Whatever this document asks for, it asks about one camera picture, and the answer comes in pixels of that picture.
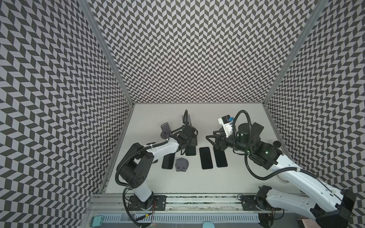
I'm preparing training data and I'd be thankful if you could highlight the purple edged phone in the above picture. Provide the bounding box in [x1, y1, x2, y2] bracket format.
[146, 142, 158, 164]

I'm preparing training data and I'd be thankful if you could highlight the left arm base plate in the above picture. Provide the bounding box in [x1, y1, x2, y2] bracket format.
[127, 195, 167, 211]

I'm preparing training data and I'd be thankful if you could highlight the front centre round stand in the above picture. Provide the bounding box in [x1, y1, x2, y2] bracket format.
[175, 158, 189, 172]

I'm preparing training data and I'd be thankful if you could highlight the aluminium front rail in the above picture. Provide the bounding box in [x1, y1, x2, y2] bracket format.
[86, 192, 272, 213]

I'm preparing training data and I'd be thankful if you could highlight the small jar black lid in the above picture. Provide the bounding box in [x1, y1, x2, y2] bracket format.
[273, 141, 282, 148]

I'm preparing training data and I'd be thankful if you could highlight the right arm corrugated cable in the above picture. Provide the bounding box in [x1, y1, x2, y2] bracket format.
[230, 110, 317, 181]

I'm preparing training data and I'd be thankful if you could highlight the brown box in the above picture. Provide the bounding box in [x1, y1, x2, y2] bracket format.
[296, 218, 316, 228]

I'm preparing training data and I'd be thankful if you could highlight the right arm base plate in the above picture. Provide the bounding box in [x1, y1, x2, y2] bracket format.
[238, 195, 273, 211]

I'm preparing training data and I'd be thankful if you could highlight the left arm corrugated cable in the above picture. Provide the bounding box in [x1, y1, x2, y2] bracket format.
[114, 109, 190, 228]

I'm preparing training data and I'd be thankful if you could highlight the white slotted cable duct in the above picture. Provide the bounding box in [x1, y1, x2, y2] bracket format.
[100, 213, 259, 224]

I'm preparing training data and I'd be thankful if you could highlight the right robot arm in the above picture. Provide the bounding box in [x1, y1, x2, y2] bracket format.
[206, 110, 356, 228]

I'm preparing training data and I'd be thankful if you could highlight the teal box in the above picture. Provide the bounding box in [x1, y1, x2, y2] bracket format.
[89, 215, 105, 228]

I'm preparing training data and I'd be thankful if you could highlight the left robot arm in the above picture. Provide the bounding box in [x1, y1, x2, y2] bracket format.
[115, 110, 198, 210]

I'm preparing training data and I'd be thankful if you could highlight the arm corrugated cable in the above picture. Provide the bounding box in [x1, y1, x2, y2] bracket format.
[114, 109, 190, 228]
[230, 110, 317, 181]

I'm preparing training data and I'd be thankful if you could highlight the teal round button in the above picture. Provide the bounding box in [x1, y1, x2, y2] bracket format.
[202, 221, 215, 228]

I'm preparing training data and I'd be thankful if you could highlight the back left round stand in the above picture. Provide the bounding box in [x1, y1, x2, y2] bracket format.
[160, 123, 172, 139]

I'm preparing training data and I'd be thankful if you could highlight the tape roll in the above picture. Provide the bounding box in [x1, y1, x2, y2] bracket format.
[277, 173, 289, 182]

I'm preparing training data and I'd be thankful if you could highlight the black phone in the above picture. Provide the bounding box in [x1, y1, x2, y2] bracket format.
[214, 149, 228, 168]
[199, 147, 213, 170]
[162, 154, 175, 170]
[185, 146, 196, 156]

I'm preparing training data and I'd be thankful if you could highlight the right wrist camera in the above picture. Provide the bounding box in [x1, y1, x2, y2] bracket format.
[218, 115, 234, 138]

